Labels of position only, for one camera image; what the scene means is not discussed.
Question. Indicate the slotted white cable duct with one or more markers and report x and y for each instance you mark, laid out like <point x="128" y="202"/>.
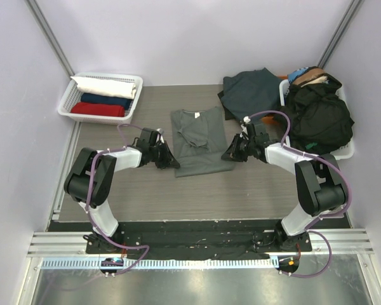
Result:
<point x="114" y="263"/>

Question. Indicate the aluminium frame post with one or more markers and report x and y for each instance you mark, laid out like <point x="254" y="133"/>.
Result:
<point x="49" y="35"/>
<point x="338" y="34"/>

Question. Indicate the navy rolled t shirt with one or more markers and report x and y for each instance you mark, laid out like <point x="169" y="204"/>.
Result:
<point x="99" y="99"/>

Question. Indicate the red rolled t shirt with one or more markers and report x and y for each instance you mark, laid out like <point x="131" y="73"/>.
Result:
<point x="98" y="109"/>

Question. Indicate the white plastic basket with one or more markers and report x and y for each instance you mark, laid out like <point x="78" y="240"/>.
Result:
<point x="344" y="152"/>
<point x="72" y="96"/>

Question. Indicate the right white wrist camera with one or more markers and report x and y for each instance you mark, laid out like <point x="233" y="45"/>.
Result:
<point x="245" y="124"/>

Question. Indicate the blue and tan clothes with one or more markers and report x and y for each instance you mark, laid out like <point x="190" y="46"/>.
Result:
<point x="303" y="75"/>

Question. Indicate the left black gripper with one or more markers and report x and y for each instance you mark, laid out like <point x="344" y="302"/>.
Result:
<point x="164" y="163"/>

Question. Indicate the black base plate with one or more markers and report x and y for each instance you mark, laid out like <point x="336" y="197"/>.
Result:
<point x="191" y="240"/>

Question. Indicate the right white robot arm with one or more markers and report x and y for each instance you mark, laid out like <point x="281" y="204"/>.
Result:
<point x="321" y="190"/>

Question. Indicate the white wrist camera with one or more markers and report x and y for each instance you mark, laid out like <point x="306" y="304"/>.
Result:
<point x="245" y="124"/>
<point x="161" y="133"/>

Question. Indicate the white rolled t shirt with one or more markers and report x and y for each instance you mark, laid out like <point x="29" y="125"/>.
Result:
<point x="105" y="87"/>

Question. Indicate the grey t shirt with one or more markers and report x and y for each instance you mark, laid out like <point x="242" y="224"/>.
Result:
<point x="199" y="142"/>

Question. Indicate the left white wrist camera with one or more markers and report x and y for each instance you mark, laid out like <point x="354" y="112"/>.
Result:
<point x="161" y="133"/>

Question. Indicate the left aluminium frame post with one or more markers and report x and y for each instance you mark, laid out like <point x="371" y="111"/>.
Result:
<point x="49" y="35"/>

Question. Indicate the right aluminium frame post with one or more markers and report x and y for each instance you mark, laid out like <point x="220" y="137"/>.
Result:
<point x="338" y="34"/>

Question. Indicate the black clothes pile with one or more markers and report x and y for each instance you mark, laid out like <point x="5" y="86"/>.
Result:
<point x="320" y="122"/>

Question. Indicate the dark teal t shirt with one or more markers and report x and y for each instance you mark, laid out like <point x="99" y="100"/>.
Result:
<point x="249" y="92"/>

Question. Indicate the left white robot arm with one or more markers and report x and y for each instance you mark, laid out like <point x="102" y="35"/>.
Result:
<point x="90" y="179"/>

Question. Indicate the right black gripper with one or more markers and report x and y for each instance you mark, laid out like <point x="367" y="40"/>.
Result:
<point x="240" y="148"/>

